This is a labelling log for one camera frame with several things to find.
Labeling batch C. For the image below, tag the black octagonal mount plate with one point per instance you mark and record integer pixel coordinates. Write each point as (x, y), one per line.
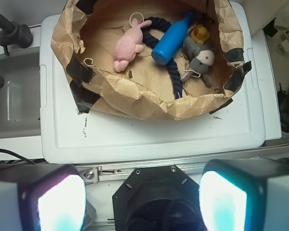
(158, 199)

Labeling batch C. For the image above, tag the pink plush bunny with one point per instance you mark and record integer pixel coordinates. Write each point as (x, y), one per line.
(130, 43)

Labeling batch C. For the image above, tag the dark blue rope toy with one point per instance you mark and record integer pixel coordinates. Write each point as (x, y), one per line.
(149, 40)

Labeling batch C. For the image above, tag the clear plastic storage bin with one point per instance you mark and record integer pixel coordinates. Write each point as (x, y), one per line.
(20, 94)

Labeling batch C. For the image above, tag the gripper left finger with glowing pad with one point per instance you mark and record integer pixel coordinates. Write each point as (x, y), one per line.
(41, 197)

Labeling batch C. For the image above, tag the grey plush mouse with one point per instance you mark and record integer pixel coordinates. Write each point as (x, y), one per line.
(200, 58)

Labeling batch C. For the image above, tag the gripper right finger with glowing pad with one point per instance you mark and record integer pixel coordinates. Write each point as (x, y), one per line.
(245, 194)

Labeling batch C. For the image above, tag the aluminium frame rail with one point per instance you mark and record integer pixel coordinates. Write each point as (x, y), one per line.
(94, 173)

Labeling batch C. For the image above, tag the white plastic bin lid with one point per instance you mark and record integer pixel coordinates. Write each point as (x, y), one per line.
(69, 136)

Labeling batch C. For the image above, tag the crumpled brown paper bag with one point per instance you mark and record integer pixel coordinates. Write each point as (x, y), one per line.
(83, 42)

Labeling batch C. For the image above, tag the yellow rubber duck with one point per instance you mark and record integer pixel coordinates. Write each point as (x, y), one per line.
(200, 34)

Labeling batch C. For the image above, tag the blue plastic bottle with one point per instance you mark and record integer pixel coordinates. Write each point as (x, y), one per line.
(172, 39)

